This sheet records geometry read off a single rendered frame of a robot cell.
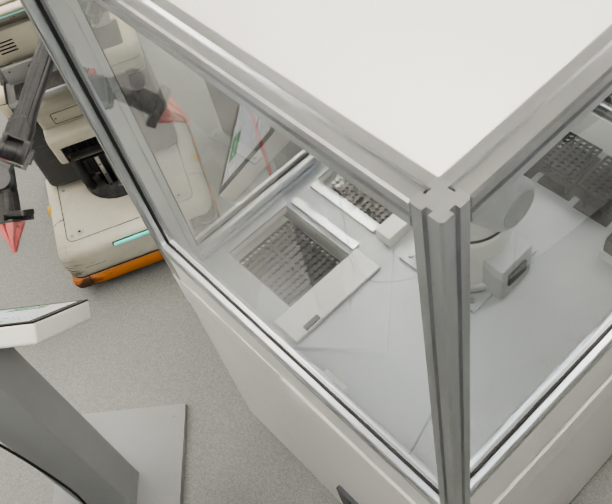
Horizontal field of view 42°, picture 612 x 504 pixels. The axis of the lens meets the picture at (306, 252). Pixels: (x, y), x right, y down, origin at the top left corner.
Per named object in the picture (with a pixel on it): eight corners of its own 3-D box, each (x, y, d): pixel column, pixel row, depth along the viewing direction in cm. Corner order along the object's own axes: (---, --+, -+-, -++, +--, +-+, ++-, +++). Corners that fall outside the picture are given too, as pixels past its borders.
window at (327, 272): (167, 243, 189) (-8, -84, 120) (169, 241, 189) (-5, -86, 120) (445, 498, 145) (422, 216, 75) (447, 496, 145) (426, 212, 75)
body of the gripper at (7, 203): (23, 217, 189) (19, 186, 189) (-17, 222, 190) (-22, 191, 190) (35, 216, 196) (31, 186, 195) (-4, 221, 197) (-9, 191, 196)
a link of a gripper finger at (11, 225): (18, 252, 190) (11, 213, 189) (-11, 256, 191) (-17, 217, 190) (30, 250, 197) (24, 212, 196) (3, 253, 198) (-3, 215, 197)
